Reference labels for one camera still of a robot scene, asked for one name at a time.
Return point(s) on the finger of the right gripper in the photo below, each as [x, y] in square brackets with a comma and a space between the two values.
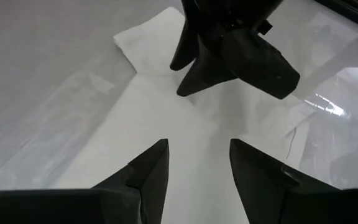
[185, 49]
[207, 71]

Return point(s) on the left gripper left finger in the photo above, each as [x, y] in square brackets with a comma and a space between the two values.
[148, 174]

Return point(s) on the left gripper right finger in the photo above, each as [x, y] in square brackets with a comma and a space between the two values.
[266, 186]

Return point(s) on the small white cloth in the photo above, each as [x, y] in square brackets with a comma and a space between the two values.
[166, 118]

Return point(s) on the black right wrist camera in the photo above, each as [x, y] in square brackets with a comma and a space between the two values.
[259, 65]

